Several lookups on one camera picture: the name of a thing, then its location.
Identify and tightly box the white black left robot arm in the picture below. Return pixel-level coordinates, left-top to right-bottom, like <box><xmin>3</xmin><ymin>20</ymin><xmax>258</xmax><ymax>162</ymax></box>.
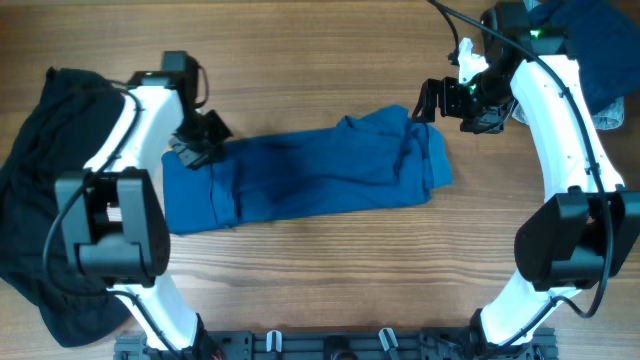
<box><xmin>49</xmin><ymin>51</ymin><xmax>231</xmax><ymax>359</ymax></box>

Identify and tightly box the folded grey denim garment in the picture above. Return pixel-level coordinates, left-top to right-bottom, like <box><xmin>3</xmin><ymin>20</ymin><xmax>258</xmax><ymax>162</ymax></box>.
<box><xmin>523</xmin><ymin>0</ymin><xmax>625</xmax><ymax>130</ymax></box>

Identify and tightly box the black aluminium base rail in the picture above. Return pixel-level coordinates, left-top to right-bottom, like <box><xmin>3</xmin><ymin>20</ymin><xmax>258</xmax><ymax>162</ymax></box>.
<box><xmin>113</xmin><ymin>328</ymin><xmax>559</xmax><ymax>360</ymax></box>

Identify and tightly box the folded navy garment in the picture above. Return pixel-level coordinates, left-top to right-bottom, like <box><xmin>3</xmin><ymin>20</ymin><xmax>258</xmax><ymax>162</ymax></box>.
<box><xmin>529</xmin><ymin>0</ymin><xmax>639</xmax><ymax>114</ymax></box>

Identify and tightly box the blue polo shirt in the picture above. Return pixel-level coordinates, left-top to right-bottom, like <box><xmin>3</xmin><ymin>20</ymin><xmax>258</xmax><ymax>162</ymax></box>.
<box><xmin>162</xmin><ymin>105</ymin><xmax>453</xmax><ymax>235</ymax></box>

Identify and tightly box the black garment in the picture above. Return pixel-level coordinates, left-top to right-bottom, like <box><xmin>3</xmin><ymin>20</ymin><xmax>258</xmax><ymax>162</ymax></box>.
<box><xmin>1</xmin><ymin>68</ymin><xmax>130</xmax><ymax>348</ymax></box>

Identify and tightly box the white clip on rail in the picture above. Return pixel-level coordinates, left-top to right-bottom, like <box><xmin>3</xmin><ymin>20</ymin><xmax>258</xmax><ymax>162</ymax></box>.
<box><xmin>265</xmin><ymin>330</ymin><xmax>283</xmax><ymax>353</ymax></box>
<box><xmin>378</xmin><ymin>327</ymin><xmax>398</xmax><ymax>353</ymax></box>

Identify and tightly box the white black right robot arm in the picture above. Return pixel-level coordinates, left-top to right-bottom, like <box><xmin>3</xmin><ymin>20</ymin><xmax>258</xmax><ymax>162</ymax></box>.
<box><xmin>412</xmin><ymin>1</ymin><xmax>639</xmax><ymax>356</ymax></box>

